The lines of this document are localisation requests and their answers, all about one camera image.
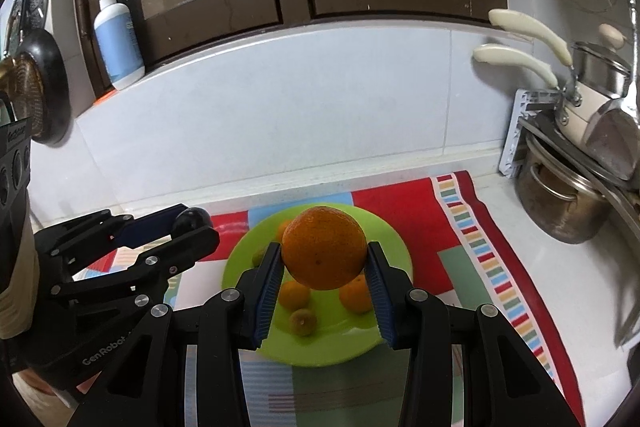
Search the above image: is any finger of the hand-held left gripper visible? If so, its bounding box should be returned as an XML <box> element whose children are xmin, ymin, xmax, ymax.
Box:
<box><xmin>47</xmin><ymin>227</ymin><xmax>221</xmax><ymax>308</ymax></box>
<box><xmin>32</xmin><ymin>203</ymin><xmax>191</xmax><ymax>268</ymax></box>

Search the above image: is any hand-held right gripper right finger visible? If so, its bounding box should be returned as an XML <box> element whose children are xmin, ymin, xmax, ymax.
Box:
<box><xmin>365</xmin><ymin>241</ymin><xmax>576</xmax><ymax>427</ymax></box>

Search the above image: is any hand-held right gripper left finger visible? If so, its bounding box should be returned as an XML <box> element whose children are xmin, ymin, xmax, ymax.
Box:
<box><xmin>65</xmin><ymin>242</ymin><xmax>285</xmax><ymax>427</ymax></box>

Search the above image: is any large orange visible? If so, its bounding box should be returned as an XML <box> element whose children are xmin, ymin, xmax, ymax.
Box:
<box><xmin>281</xmin><ymin>205</ymin><xmax>368</xmax><ymax>292</ymax></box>
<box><xmin>339</xmin><ymin>274</ymin><xmax>373</xmax><ymax>315</ymax></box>

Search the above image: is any dark plum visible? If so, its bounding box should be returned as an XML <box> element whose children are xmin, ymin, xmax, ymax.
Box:
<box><xmin>172</xmin><ymin>207</ymin><xmax>213</xmax><ymax>233</ymax></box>

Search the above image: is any brown round fruit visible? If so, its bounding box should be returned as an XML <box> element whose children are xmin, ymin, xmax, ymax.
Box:
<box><xmin>289</xmin><ymin>308</ymin><xmax>318</xmax><ymax>337</ymax></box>

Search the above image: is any green plate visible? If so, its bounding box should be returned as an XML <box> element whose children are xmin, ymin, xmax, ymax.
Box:
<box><xmin>221</xmin><ymin>204</ymin><xmax>413</xmax><ymax>367</ymax></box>

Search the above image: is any colourful patchwork mat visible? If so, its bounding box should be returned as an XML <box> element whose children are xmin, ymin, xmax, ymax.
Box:
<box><xmin>75</xmin><ymin>171</ymin><xmax>586</xmax><ymax>427</ymax></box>

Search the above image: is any black frying pan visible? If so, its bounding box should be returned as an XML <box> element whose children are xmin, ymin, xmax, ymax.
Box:
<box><xmin>10</xmin><ymin>29</ymin><xmax>71</xmax><ymax>145</ymax></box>

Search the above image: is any blue and white pump bottle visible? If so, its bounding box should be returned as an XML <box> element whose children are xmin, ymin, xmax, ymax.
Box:
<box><xmin>92</xmin><ymin>0</ymin><xmax>146</xmax><ymax>91</ymax></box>

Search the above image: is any brass mesh skimmer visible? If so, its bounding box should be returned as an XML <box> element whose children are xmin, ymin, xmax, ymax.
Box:
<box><xmin>0</xmin><ymin>52</ymin><xmax>43</xmax><ymax>100</ymax></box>

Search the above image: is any white plastic rack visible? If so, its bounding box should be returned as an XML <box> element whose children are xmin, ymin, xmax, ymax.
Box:
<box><xmin>498</xmin><ymin>88</ymin><xmax>563</xmax><ymax>178</ymax></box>

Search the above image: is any perforated steel steamer plate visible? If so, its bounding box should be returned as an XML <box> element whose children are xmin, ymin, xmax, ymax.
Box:
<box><xmin>7</xmin><ymin>0</ymin><xmax>51</xmax><ymax>58</ymax></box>

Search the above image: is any grey steel lid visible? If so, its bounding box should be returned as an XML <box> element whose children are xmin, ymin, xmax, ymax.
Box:
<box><xmin>582</xmin><ymin>99</ymin><xmax>640</xmax><ymax>180</ymax></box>

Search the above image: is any steel saucepan with cream handle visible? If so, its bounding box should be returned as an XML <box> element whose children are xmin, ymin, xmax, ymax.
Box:
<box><xmin>487</xmin><ymin>8</ymin><xmax>632</xmax><ymax>100</ymax></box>

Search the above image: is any cream pot handle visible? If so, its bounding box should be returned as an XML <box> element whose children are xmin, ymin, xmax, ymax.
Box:
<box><xmin>599</xmin><ymin>23</ymin><xmax>628</xmax><ymax>50</ymax></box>

